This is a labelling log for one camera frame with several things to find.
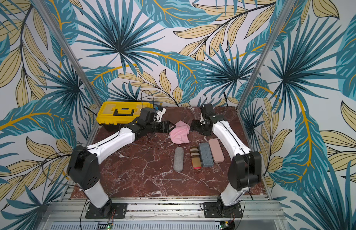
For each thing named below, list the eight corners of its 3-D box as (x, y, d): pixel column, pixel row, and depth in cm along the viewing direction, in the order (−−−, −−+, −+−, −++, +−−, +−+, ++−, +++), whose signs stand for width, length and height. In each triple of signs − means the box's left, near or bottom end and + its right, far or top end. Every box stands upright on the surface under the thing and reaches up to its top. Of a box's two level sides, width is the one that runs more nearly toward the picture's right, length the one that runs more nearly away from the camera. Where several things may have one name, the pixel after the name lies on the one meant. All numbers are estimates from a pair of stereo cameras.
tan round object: (193, 169, 90) (193, 167, 87) (189, 147, 99) (190, 145, 97) (201, 169, 90) (202, 167, 87) (197, 147, 100) (197, 144, 97)
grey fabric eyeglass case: (173, 171, 88) (173, 169, 86) (173, 149, 98) (173, 146, 95) (184, 171, 88) (184, 169, 86) (183, 149, 98) (183, 146, 95)
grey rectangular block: (202, 167, 90) (203, 165, 88) (197, 144, 100) (198, 142, 98) (213, 166, 91) (214, 164, 88) (208, 144, 101) (208, 141, 98)
